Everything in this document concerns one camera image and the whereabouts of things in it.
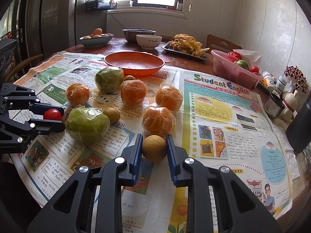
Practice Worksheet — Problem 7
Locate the red cherry tomato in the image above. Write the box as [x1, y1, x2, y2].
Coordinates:
[43, 109, 62, 121]

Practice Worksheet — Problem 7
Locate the orange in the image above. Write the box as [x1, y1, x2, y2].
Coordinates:
[155, 85, 183, 113]
[65, 83, 91, 107]
[142, 106, 176, 137]
[121, 79, 147, 108]

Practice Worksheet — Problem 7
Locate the green fruit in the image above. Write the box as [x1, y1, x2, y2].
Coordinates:
[65, 106, 111, 145]
[95, 66, 124, 93]

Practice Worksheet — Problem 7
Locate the small yellow longan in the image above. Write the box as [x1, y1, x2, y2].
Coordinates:
[103, 107, 121, 124]
[142, 135, 167, 163]

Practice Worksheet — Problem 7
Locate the wooden chair left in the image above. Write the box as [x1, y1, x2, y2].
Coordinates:
[4, 54, 43, 83]

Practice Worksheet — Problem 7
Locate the wooden chair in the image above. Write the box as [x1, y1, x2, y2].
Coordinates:
[206, 34, 242, 53]
[4, 54, 43, 83]

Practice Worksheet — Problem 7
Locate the right Student English newspaper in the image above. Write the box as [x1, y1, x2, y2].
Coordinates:
[169, 70, 299, 232]

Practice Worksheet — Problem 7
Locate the left newspaper sheet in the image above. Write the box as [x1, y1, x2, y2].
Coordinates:
[13, 52, 180, 232]

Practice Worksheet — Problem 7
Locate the black thermos bottle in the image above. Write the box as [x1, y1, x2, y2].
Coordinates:
[285, 95, 311, 155]

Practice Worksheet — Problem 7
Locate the bowl of eggs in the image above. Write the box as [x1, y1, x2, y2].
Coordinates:
[79, 28, 114, 48]

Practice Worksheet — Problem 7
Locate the small longan behind green fruit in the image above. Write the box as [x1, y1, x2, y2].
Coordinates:
[123, 75, 136, 81]

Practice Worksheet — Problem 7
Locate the white rabbit figurine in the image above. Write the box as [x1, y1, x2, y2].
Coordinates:
[280, 90, 298, 122]

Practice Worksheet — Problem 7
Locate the orange plastic plate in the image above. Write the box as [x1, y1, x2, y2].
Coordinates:
[104, 50, 165, 76]

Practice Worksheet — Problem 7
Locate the white medicine bottle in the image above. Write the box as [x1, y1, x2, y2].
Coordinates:
[275, 76, 288, 95]

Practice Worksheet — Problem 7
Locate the stainless steel bowl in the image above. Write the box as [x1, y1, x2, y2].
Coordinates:
[122, 28, 156, 43]

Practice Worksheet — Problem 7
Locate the pink plastic basin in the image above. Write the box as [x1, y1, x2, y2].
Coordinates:
[211, 50, 263, 89]

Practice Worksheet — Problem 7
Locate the decorative flower bunch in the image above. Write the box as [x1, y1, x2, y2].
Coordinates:
[284, 66, 308, 94]

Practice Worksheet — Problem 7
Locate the white ceramic bowl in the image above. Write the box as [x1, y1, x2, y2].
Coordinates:
[136, 35, 162, 50]

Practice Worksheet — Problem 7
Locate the white plastic bag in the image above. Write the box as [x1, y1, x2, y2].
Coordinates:
[233, 50, 261, 67]

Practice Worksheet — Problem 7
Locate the metal tray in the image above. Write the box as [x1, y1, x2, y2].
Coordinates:
[161, 41, 210, 61]

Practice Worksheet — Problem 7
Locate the pile of fried food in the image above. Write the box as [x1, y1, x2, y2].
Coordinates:
[169, 34, 209, 57]

